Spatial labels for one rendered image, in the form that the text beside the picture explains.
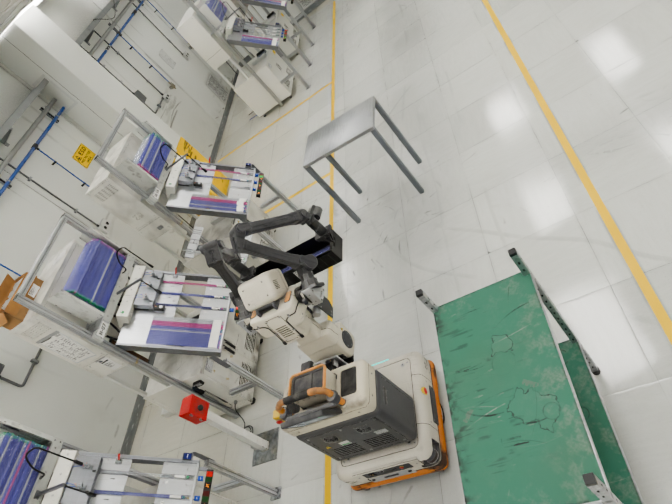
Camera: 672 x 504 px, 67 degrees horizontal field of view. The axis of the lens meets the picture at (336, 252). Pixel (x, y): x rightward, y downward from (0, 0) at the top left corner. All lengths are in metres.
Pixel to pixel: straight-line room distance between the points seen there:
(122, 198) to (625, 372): 3.95
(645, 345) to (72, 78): 5.94
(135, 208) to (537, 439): 3.87
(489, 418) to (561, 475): 0.30
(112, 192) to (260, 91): 3.75
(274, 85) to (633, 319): 6.08
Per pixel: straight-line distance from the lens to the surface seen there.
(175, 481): 3.31
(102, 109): 6.70
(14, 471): 3.27
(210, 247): 2.55
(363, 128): 4.09
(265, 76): 7.85
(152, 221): 4.91
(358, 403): 2.51
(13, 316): 3.90
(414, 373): 3.08
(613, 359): 3.01
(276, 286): 2.50
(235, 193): 4.86
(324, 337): 2.73
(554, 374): 1.96
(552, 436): 1.88
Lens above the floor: 2.64
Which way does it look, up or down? 35 degrees down
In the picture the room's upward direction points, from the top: 47 degrees counter-clockwise
